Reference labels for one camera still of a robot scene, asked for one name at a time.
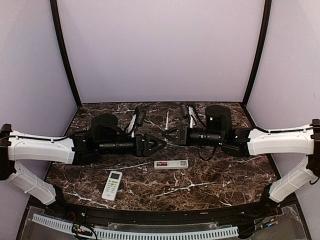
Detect white KT-16 remote control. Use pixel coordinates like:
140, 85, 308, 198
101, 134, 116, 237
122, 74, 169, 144
154, 160, 189, 170

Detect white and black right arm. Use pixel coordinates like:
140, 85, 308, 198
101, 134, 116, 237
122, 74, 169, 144
162, 104, 320, 217

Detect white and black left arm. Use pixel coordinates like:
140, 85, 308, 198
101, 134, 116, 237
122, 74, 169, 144
0, 113, 167, 218

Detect white remote with green buttons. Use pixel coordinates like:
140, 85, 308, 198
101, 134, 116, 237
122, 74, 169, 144
101, 170, 123, 201

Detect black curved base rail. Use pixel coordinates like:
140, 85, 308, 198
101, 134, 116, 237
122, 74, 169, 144
46, 202, 283, 226

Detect white slotted cable duct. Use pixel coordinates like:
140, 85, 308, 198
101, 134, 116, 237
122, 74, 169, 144
32, 214, 239, 240

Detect right black frame post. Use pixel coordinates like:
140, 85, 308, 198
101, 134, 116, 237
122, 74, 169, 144
241, 0, 272, 108

